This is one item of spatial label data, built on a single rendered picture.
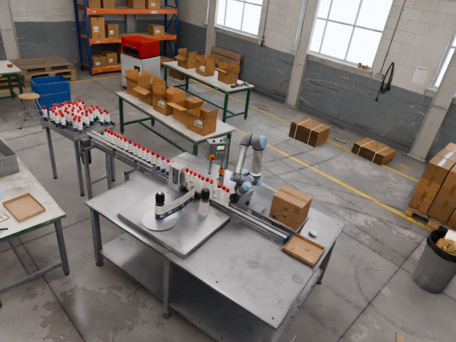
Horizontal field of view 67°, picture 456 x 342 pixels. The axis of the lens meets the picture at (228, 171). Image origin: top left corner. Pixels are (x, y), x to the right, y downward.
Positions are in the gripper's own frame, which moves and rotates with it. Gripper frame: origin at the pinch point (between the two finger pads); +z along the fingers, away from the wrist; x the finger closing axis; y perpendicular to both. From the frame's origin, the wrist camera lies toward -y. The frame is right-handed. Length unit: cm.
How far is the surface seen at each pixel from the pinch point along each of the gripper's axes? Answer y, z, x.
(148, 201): 48, 36, -52
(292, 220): -17, -31, 51
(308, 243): -11, -32, 76
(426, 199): -274, -32, 171
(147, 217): 66, 26, -37
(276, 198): -17.2, -33.6, 26.2
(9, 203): 130, 91, -131
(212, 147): -1, -29, -49
